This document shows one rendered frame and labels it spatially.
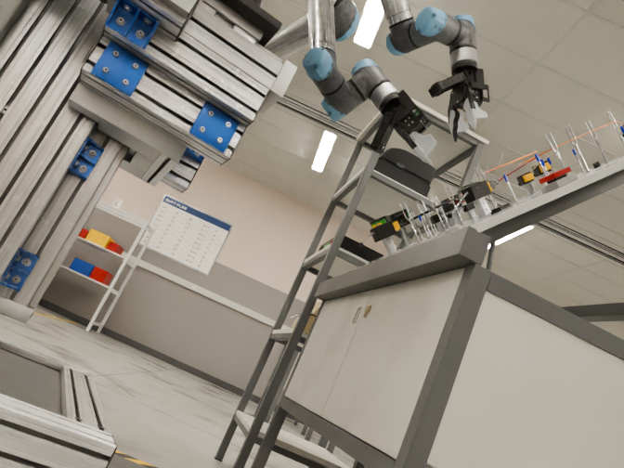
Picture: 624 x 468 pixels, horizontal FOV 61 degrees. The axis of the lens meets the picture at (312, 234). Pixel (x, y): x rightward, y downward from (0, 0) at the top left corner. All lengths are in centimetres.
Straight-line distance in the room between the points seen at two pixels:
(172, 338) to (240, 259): 164
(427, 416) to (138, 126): 88
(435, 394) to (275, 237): 804
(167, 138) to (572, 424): 106
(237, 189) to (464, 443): 833
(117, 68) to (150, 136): 17
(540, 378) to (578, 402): 9
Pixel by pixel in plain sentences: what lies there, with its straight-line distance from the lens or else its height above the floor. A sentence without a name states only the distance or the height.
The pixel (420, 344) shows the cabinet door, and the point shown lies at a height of 63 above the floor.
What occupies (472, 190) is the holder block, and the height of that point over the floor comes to 108.
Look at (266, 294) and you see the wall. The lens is 880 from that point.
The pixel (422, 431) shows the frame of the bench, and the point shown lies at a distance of 104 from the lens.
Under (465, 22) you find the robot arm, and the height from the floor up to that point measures 154.
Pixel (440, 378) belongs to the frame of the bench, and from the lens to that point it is 105.
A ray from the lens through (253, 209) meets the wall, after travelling 910.
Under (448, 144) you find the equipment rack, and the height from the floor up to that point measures 183.
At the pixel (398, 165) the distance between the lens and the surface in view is 256.
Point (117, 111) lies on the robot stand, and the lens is 132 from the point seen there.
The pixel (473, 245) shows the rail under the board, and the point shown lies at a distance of 110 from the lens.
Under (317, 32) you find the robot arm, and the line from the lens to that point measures 156.
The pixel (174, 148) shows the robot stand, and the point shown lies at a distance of 132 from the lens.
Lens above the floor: 44
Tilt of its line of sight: 15 degrees up
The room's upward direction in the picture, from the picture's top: 24 degrees clockwise
